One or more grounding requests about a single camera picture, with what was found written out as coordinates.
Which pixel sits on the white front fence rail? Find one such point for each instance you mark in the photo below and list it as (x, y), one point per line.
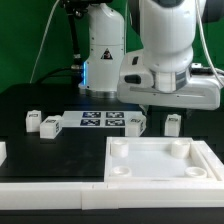
(88, 196)

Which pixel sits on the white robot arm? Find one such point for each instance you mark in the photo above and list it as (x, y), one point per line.
(161, 73)

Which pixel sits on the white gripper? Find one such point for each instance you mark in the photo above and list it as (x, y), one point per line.
(139, 85)

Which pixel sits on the white left fence block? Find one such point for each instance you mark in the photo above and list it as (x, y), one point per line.
(3, 153)

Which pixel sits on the white right fence rail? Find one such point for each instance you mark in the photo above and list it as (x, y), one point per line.
(206, 159)

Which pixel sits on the white plate with tags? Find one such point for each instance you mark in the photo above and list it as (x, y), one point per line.
(98, 119)

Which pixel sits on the white square tabletop part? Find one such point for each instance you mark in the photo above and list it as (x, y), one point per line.
(144, 159)

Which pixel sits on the white fence rail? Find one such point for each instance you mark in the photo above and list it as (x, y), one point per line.
(88, 196)
(206, 159)

